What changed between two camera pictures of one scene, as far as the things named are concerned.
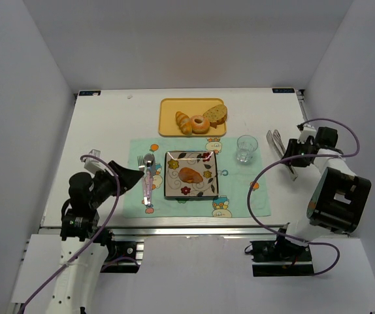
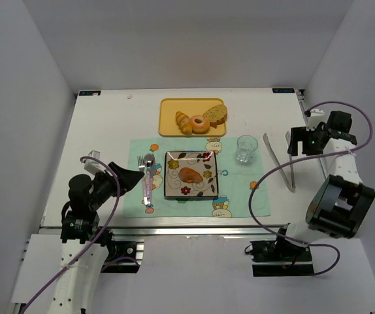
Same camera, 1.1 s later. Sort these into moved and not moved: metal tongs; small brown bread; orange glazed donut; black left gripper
Moved: metal tongs
Not moved: small brown bread; orange glazed donut; black left gripper
